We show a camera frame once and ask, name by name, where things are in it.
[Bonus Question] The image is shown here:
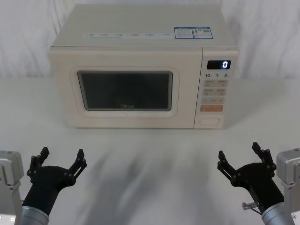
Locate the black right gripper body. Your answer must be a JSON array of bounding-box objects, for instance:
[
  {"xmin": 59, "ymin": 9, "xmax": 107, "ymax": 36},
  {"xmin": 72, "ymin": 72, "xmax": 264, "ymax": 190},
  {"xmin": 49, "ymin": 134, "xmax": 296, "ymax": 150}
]
[{"xmin": 231, "ymin": 163, "xmax": 286, "ymax": 213}]

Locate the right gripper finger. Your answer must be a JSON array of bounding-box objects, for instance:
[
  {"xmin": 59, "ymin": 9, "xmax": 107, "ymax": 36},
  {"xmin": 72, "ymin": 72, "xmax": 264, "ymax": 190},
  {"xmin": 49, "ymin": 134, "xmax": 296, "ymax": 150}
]
[
  {"xmin": 252, "ymin": 142, "xmax": 278, "ymax": 179},
  {"xmin": 217, "ymin": 150, "xmax": 238, "ymax": 182}
]

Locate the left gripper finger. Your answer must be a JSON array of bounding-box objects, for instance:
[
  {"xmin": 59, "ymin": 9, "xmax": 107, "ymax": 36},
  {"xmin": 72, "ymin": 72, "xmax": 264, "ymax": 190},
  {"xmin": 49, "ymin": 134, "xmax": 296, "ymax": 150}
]
[
  {"xmin": 26, "ymin": 147, "xmax": 50, "ymax": 179},
  {"xmin": 66, "ymin": 149, "xmax": 88, "ymax": 182}
]

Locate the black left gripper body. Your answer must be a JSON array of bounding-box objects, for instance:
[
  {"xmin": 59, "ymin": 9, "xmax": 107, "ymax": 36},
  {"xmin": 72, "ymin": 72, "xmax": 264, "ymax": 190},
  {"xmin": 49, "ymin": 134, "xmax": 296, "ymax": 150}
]
[{"xmin": 22, "ymin": 165, "xmax": 76, "ymax": 216}]

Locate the white table cloth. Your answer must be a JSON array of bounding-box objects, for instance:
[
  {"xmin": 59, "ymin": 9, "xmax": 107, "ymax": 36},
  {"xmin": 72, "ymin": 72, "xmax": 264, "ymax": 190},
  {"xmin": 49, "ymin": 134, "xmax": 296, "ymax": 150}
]
[{"xmin": 0, "ymin": 76, "xmax": 300, "ymax": 225}]

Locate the oven control panel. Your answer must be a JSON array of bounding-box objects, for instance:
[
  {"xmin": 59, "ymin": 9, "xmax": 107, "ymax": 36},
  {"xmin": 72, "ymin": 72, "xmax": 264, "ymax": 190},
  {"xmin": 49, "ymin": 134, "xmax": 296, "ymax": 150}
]
[{"xmin": 194, "ymin": 46, "xmax": 239, "ymax": 129}]

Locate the cream microwave oven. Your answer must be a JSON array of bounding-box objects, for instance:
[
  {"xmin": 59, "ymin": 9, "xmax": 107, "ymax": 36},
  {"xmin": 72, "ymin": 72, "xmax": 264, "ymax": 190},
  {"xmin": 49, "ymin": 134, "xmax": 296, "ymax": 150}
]
[{"xmin": 47, "ymin": 3, "xmax": 240, "ymax": 129}]

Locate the white curtain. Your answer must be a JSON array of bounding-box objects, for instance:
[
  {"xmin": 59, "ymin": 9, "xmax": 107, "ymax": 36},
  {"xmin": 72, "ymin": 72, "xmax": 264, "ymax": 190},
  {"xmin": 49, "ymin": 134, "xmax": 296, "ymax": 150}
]
[{"xmin": 0, "ymin": 0, "xmax": 300, "ymax": 81}]

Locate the right gripper thin dark cable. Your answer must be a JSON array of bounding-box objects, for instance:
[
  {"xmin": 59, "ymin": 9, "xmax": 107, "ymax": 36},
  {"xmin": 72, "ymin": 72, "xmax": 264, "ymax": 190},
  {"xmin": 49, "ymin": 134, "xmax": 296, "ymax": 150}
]
[{"xmin": 242, "ymin": 202, "xmax": 263, "ymax": 215}]

